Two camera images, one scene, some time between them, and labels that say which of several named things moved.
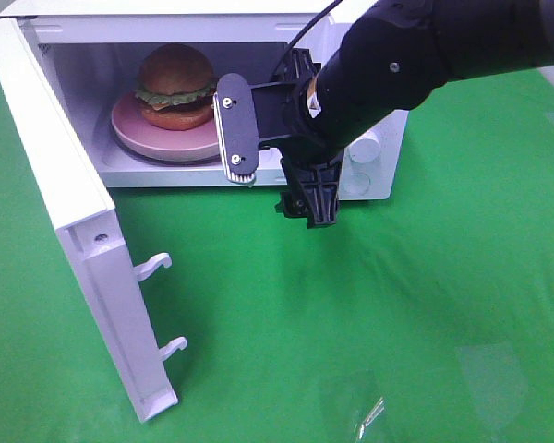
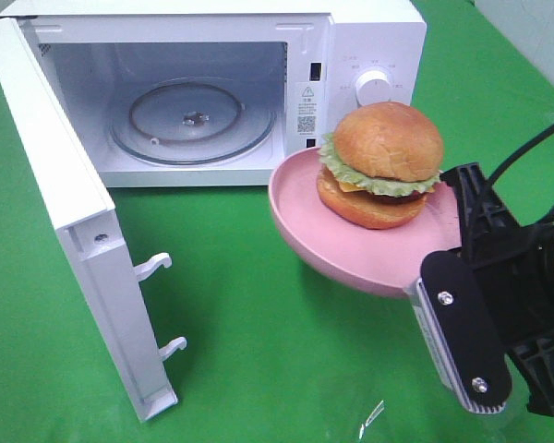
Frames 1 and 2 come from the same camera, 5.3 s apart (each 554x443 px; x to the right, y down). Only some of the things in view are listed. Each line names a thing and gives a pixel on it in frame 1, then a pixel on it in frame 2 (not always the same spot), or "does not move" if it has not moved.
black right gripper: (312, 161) → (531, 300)
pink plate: (133, 135) → (381, 260)
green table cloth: (442, 314) does not move
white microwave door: (83, 213) does not move
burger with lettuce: (177, 88) → (379, 164)
